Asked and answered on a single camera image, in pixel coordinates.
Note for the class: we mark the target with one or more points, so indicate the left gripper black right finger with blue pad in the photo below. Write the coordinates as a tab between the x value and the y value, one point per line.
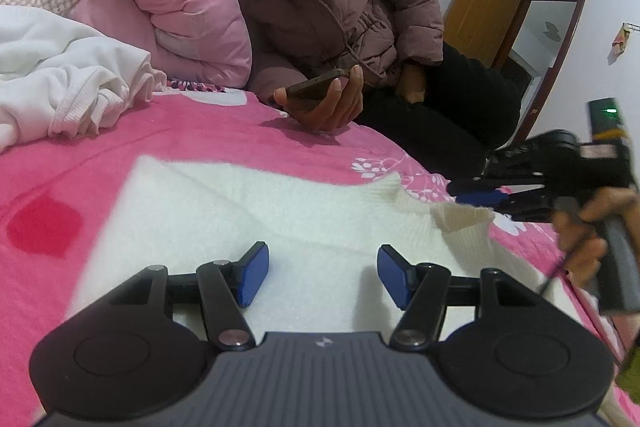
497	344

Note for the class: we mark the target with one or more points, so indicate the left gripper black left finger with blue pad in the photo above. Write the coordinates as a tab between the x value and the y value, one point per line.
148	342

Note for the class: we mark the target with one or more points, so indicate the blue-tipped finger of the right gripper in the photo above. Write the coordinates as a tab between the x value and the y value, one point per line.
530	205

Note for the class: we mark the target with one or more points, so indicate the white knit sweater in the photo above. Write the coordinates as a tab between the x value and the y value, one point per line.
323	240

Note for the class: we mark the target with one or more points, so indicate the operator right hand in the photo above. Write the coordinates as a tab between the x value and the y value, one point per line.
578	238

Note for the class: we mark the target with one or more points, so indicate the hanging cloth left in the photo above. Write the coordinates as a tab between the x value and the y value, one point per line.
619	43

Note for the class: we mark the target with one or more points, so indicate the brown wooden door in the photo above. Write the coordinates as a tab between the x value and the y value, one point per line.
476	28

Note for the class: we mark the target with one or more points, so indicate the pink floral bed blanket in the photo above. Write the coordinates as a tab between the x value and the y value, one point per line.
57	194

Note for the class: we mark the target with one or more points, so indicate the dark smartphone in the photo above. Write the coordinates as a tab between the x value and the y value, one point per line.
315	89

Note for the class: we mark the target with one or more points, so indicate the person in brown jacket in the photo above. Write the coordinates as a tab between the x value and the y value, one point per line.
446	110

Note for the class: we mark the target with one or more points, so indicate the white crumpled garment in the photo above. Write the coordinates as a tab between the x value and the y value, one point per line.
63	77

